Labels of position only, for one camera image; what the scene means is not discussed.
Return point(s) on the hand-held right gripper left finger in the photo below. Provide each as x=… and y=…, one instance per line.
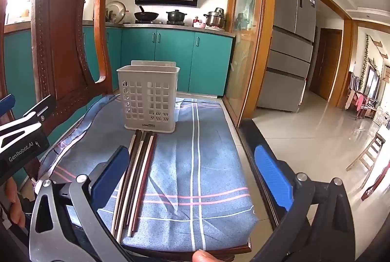
x=110, y=178

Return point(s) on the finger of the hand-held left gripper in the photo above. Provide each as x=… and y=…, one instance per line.
x=6, y=105
x=42, y=106

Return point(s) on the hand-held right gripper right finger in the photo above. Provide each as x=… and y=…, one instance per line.
x=272, y=178

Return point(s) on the row of mixed chopsticks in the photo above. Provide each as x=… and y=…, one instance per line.
x=140, y=173

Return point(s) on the white plastic utensil basket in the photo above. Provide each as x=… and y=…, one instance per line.
x=146, y=82

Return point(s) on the person's left hand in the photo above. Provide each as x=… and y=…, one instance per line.
x=15, y=204

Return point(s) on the person's right hand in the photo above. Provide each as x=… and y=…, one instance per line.
x=204, y=256

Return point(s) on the carved wooden chair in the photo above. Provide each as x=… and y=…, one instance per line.
x=61, y=36

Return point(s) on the blue plaid cloth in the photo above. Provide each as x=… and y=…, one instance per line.
x=189, y=173

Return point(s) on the red wooden chair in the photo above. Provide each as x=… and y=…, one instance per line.
x=379, y=179

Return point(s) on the chairs with pink cloth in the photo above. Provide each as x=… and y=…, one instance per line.
x=361, y=99

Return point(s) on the round glass pot lid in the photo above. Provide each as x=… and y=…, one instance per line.
x=115, y=10

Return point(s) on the brown wooden door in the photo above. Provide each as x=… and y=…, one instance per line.
x=324, y=64

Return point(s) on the teal base cabinets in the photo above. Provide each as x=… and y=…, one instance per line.
x=173, y=58

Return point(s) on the black wok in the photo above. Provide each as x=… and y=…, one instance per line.
x=147, y=15

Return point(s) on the grey refrigerator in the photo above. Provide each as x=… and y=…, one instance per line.
x=289, y=36

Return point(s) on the wood framed glass door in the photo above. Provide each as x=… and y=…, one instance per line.
x=246, y=36

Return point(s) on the kitchen countertop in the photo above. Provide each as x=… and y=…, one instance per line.
x=182, y=28

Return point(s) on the black cooking pot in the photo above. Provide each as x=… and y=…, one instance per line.
x=176, y=15

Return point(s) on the steel stock pot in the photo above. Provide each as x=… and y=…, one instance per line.
x=214, y=19

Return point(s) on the pink small container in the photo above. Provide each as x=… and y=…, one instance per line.
x=198, y=23

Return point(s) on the green wall garland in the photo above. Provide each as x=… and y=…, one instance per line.
x=364, y=61

